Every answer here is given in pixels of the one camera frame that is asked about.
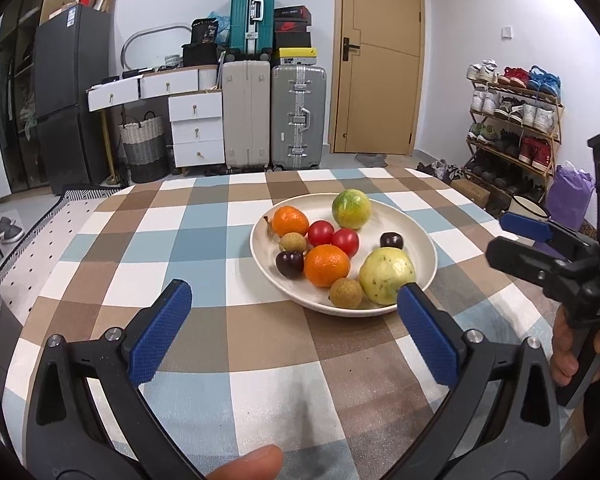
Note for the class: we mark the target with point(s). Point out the grey doormat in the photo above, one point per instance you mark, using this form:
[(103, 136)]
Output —
[(371, 160)]

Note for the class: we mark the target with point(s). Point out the person's right hand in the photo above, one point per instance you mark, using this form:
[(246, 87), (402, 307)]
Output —
[(562, 355)]

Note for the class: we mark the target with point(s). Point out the dotted white floor rug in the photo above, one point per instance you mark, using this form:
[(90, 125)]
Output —
[(45, 230)]

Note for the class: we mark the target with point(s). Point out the black storage bag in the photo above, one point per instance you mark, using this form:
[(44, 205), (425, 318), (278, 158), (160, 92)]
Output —
[(200, 54)]

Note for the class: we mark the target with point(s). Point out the grey aluminium suitcase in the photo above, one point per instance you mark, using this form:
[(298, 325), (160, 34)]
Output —
[(297, 115)]

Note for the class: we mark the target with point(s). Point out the red tomato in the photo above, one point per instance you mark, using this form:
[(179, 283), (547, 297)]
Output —
[(346, 241), (321, 233)]

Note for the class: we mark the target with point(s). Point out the dark glass door cabinet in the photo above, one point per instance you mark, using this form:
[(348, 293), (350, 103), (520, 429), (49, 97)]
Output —
[(17, 100)]

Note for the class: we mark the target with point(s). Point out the green passion fruit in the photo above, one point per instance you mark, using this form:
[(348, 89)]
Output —
[(351, 208)]

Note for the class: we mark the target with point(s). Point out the large yellow passion fruit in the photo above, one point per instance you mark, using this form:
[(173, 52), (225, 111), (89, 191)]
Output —
[(386, 276)]

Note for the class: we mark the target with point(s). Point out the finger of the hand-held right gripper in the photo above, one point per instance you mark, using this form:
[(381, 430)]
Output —
[(520, 260), (525, 225)]

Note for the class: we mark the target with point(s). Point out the dark plum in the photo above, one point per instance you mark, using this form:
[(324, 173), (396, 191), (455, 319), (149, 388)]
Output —
[(290, 264), (391, 241)]

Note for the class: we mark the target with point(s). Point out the person's left hand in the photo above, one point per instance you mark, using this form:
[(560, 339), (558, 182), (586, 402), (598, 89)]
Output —
[(250, 465)]

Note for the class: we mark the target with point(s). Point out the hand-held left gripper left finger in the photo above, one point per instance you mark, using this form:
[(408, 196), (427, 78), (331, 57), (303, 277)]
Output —
[(160, 330)]

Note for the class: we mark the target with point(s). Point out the white light switch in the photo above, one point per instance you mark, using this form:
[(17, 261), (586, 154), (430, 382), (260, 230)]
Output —
[(507, 31)]

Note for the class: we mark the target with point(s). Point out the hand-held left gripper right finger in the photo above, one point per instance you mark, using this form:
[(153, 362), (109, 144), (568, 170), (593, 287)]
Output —
[(427, 330)]

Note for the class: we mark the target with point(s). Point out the rows of shoes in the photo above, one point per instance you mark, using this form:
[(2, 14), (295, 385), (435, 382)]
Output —
[(515, 110)]

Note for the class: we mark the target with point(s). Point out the white drawer cabinet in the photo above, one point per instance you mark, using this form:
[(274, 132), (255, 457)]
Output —
[(197, 130)]

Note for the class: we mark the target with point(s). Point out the white ribbed bin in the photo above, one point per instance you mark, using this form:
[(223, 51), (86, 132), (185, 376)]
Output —
[(209, 79)]

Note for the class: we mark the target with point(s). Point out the teal suitcase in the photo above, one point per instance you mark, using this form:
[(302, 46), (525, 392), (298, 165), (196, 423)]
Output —
[(245, 15)]

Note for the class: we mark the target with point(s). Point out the wooden shoe rack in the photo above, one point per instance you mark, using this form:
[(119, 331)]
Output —
[(557, 110)]

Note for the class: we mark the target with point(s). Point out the black red shoebox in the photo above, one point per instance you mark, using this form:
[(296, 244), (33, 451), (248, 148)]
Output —
[(292, 19)]

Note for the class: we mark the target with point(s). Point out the black printed bag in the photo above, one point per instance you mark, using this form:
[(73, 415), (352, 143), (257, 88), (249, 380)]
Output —
[(204, 31)]

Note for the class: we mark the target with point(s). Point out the cream round plate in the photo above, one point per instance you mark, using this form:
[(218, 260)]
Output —
[(415, 240)]

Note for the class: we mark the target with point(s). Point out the heap of dark shoes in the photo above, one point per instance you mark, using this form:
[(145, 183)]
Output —
[(440, 170)]

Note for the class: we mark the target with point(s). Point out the checked tablecloth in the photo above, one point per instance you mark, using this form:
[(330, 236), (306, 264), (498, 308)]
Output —
[(180, 240)]

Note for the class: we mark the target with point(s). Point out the purple gift bag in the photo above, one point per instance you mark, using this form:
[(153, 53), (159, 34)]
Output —
[(572, 195)]

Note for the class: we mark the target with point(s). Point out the curved metal tube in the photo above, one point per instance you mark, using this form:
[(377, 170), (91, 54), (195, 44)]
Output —
[(150, 31)]

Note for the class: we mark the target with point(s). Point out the dark grey refrigerator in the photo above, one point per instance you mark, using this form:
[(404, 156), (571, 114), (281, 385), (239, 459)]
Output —
[(72, 100)]

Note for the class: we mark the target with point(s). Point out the wooden door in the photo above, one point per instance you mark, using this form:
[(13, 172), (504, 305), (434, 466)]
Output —
[(385, 85)]

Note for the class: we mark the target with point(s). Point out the orange tangerine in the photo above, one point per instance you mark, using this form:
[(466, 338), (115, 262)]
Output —
[(290, 221), (326, 265)]

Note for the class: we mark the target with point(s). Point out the blue plastic bag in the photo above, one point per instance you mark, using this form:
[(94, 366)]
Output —
[(222, 25)]

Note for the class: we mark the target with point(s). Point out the brown cardboard box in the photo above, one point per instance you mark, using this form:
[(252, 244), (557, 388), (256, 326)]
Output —
[(470, 192)]

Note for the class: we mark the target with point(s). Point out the beige suitcase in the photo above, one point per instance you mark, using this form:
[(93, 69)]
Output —
[(246, 115)]

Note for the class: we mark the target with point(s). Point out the grey sneakers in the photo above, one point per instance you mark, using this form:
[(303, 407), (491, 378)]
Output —
[(9, 230)]

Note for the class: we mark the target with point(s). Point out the woven wicker basket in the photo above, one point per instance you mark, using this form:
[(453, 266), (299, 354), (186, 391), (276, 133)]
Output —
[(142, 150)]

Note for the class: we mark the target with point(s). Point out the white enamel basin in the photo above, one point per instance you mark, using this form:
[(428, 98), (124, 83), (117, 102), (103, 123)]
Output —
[(527, 207)]

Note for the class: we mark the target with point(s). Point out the yellow black shoebox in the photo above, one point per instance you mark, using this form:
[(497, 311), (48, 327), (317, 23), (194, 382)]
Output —
[(296, 56)]

